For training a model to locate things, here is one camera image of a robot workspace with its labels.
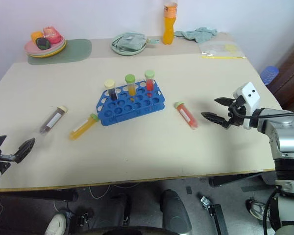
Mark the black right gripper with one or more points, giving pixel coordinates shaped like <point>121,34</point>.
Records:
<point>238,115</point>

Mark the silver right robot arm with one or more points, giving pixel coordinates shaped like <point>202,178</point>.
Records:
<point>284,137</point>

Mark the red liquid tube, green cap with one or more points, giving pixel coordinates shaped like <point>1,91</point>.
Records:
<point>187,116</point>
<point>149,84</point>

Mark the dark liquid tube, cream cap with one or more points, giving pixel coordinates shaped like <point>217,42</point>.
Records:
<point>112,93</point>
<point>51,121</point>

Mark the yellow liquid tube, green cap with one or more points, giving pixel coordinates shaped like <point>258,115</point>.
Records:
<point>131,88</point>
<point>82,128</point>

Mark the blue plastic test tube rack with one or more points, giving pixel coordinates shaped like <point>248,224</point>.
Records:
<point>127,107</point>

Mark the clear zip plastic bag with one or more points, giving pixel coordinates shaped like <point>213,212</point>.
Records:
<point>220,50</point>

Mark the blue ribbed plastic container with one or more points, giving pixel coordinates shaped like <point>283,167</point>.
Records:
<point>269,74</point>

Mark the brown wooden door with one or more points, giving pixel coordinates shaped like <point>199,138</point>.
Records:
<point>291,78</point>

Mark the light green cloth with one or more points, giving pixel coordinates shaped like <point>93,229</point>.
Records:
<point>198,34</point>

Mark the orange soda bottle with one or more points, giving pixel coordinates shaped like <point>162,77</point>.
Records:
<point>169,29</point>

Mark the stack of pastel plates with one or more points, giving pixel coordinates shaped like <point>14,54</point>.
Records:
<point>46,51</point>

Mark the grey and white sneaker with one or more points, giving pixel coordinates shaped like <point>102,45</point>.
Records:
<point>256,209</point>

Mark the black toy food piece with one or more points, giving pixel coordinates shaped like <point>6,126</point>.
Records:
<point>43,43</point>

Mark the black leg with caster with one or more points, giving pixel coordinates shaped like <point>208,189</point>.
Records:
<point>218,218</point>

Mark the light green plate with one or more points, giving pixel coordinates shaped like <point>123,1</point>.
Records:
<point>127,51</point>

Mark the dark rounded grey shape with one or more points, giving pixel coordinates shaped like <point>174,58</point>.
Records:
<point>175,211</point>

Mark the orange toy cup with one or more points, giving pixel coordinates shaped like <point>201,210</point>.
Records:
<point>36,36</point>

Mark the green placemat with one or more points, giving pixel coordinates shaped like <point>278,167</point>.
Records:
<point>76,51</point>

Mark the pink toy food piece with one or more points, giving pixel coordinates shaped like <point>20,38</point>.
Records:
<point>52,34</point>

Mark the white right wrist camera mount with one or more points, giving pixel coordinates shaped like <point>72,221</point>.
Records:
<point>250,94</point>

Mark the black table frame beam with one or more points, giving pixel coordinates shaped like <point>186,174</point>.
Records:
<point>39,195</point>
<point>232,180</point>

